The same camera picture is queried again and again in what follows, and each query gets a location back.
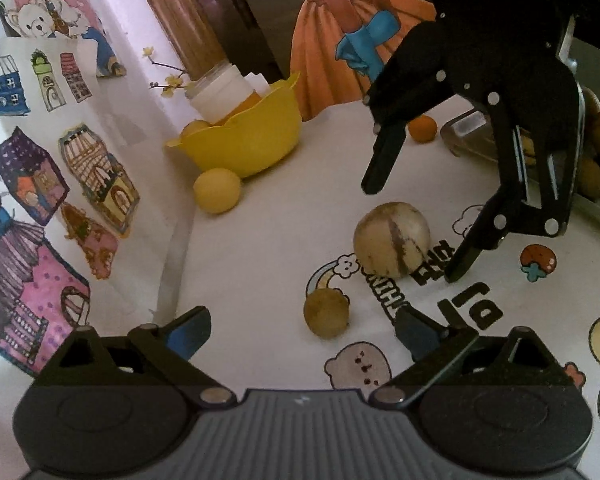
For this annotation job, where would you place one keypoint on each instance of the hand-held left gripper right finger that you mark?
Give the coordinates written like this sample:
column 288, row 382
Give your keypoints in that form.
column 415, row 332

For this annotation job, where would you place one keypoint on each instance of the yellow flower twig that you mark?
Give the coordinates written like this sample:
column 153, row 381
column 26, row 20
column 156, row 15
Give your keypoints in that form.
column 170, row 81

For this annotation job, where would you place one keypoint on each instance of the small yellow fruit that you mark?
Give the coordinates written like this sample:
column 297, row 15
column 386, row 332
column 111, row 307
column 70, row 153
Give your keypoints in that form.
column 195, row 127

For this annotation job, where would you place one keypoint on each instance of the striped round melon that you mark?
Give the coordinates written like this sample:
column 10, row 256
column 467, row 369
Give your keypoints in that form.
column 387, row 235

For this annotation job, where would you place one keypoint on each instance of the yellow plastic bowl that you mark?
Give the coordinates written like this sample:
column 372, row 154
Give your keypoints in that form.
column 250, row 140

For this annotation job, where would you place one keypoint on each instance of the yellow lemon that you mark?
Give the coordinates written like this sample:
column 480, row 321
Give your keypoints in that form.
column 217, row 190

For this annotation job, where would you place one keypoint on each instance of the cartoon character wall poster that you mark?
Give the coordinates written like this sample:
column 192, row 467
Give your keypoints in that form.
column 45, row 15

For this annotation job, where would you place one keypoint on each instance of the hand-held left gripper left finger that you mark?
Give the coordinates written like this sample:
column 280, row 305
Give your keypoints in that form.
column 192, row 332

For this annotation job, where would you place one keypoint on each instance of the white printed tablecloth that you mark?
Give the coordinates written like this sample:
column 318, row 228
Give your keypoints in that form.
column 280, row 240

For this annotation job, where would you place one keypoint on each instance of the white labelled jar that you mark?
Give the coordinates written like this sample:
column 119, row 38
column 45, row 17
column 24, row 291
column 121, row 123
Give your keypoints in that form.
column 220, row 92

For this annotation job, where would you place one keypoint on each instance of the clear plastic tray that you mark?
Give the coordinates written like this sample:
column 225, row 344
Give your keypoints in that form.
column 465, row 132

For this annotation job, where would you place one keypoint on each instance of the orange dress wall poster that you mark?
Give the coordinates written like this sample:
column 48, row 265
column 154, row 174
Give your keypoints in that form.
column 325, row 60

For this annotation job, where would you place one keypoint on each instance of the small round brown fruit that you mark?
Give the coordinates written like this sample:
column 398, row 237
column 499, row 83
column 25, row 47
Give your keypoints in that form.
column 325, row 312

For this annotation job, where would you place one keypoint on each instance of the small orange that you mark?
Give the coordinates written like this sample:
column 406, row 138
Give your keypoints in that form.
column 424, row 130

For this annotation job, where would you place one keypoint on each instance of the yellow-green pear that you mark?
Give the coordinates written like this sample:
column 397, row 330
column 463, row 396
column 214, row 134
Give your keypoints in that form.
column 529, row 147

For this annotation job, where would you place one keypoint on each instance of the wooden door frame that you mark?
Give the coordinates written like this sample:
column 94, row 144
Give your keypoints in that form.
column 180, row 10

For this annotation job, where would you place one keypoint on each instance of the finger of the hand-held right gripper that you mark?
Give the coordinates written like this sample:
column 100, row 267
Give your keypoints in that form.
column 380, row 160
column 462, row 262

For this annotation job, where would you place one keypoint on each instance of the house drawings wall poster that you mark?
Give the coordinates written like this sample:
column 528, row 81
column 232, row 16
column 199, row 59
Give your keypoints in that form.
column 30, row 260

